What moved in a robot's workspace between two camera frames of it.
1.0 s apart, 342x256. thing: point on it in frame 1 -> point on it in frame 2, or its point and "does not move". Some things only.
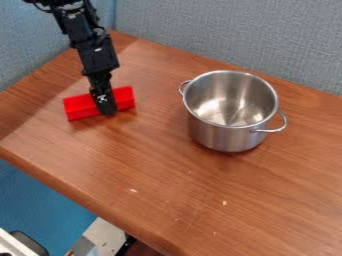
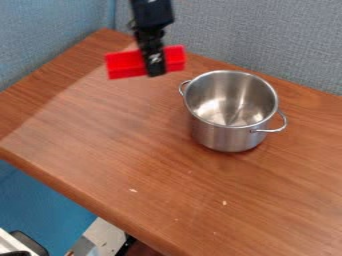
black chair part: [30, 243] does not move
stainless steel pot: [233, 110] does not move
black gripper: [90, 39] -> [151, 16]
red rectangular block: [79, 106] -> [126, 64]
